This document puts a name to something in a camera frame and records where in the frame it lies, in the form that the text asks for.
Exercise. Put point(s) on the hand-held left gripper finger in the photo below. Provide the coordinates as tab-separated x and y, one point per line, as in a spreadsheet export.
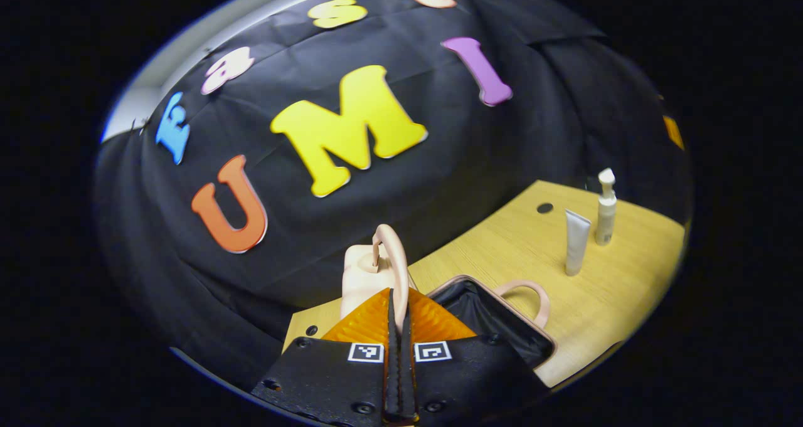
392	377
408	377

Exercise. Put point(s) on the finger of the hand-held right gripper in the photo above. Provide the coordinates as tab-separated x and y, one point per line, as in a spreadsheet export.
673	132

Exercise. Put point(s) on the white pump bottle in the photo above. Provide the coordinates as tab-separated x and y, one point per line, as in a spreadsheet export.
605	217

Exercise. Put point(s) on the white squeeze tube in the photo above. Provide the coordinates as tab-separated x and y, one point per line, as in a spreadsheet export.
576	242

